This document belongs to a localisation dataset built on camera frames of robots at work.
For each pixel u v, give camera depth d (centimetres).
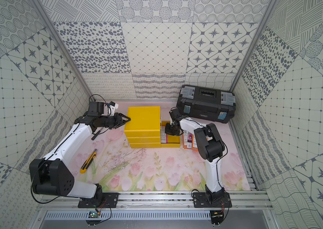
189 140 97
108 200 73
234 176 84
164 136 98
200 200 73
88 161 86
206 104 96
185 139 98
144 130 77
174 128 87
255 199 76
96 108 65
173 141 95
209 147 55
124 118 78
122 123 75
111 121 72
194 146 93
